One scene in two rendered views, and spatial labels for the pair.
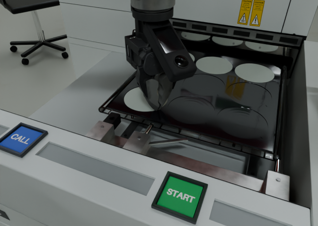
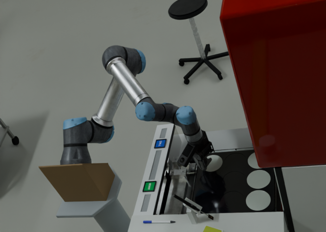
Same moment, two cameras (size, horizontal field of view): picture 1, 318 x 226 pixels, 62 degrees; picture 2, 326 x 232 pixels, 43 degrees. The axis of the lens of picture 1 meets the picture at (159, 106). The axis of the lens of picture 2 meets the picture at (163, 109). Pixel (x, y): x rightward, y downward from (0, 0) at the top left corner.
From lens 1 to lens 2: 176 cm
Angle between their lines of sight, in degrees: 70
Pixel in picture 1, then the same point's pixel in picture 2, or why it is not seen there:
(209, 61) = (261, 175)
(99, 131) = not seen: hidden behind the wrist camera
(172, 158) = (182, 187)
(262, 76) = (254, 204)
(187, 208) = (146, 189)
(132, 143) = (179, 171)
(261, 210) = (149, 204)
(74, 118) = not seen: hidden behind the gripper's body
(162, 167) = (158, 179)
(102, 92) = (233, 145)
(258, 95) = (232, 205)
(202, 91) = (225, 181)
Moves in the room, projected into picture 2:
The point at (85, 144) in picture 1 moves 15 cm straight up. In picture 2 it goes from (162, 158) to (152, 136)
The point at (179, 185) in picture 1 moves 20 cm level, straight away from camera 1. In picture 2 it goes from (152, 185) to (195, 173)
